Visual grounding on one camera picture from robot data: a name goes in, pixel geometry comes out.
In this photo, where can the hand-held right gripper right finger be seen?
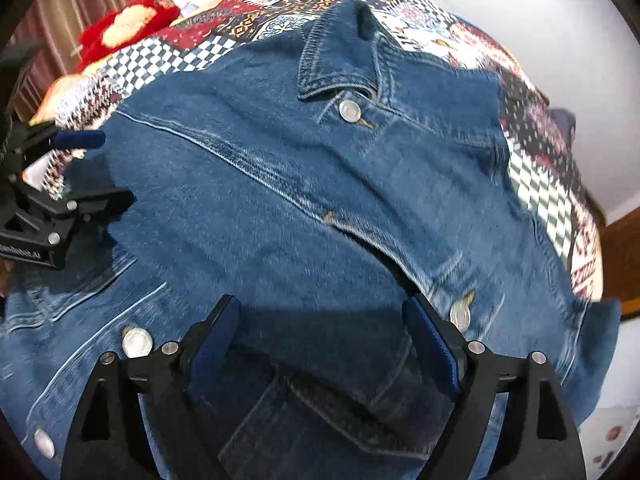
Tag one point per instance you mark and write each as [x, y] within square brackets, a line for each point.
[432, 345]

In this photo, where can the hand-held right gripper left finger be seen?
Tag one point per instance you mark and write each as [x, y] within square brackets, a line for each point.
[217, 345]

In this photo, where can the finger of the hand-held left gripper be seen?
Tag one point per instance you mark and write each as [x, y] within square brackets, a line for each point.
[80, 140]
[95, 205]

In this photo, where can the blue denim jeans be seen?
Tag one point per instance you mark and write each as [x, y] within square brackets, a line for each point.
[300, 185]

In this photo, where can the orange-trimmed tan towel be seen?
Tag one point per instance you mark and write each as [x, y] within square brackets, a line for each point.
[50, 95]

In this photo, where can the striped curtain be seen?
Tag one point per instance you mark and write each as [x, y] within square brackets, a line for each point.
[75, 0]

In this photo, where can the red plush toy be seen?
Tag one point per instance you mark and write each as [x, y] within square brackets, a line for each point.
[155, 15]

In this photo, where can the white plastic sheet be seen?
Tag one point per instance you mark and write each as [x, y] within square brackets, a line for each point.
[192, 2]

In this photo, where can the patchwork printed blanket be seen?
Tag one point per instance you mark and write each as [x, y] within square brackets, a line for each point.
[535, 185]

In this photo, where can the wooden door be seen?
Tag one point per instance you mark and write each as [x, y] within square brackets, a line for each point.
[622, 260]

